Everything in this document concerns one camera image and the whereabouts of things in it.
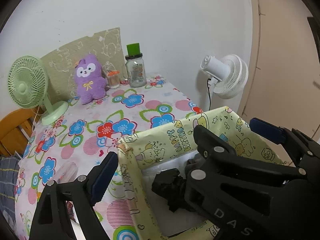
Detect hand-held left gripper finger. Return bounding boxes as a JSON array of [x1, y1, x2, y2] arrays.
[[29, 152, 119, 240]]

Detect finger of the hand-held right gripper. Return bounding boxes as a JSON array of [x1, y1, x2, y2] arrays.
[[184, 126, 307, 240], [249, 117, 320, 180]]

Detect clear plastic packet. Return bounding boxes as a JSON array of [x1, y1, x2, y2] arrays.
[[55, 161, 78, 183]]

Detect black cloth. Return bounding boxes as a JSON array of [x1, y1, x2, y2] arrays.
[[152, 167, 198, 213]]

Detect yellow cartoon storage box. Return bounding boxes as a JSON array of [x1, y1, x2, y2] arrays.
[[117, 106, 285, 240]]

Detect grey cloth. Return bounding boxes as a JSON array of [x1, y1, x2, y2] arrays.
[[185, 154, 203, 173]]

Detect beige door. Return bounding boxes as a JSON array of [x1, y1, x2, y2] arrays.
[[237, 0, 320, 140]]

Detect white standing fan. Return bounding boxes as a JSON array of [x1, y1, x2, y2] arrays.
[[201, 54, 249, 112]]

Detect floral tablecloth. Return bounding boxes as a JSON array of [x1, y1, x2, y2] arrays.
[[14, 72, 204, 240]]

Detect plaid grey pillow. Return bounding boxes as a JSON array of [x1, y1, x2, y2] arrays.
[[0, 155, 22, 230]]

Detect purple plush toy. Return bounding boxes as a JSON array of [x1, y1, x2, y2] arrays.
[[74, 54, 107, 105]]

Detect cotton swab container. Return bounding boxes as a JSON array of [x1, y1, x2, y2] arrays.
[[107, 70, 120, 90]]

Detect glass bottle with green cap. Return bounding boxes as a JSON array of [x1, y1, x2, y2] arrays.
[[125, 44, 147, 88]]

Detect green desk fan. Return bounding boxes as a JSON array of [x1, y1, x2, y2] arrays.
[[7, 56, 69, 126]]

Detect beige printed board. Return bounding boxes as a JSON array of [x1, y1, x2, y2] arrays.
[[40, 27, 129, 98]]

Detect black fan cable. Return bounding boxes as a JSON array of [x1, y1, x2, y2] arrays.
[[207, 78, 212, 112]]

